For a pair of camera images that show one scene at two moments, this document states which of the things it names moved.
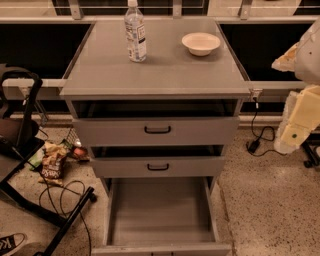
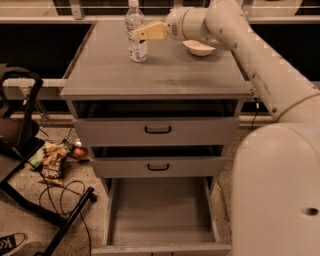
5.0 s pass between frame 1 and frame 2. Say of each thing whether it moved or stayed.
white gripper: moved
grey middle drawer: stayed
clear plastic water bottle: stayed
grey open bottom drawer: stayed
